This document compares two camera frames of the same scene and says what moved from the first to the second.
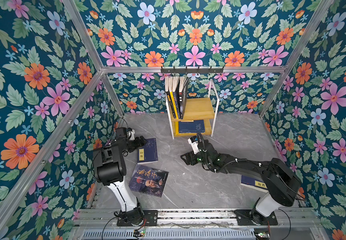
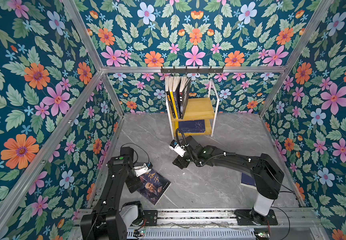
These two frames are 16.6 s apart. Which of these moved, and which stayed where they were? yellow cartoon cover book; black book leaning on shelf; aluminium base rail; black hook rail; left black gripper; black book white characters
Moved: left black gripper
Stayed: black book white characters; aluminium base rail; black book leaning on shelf; yellow cartoon cover book; black hook rail
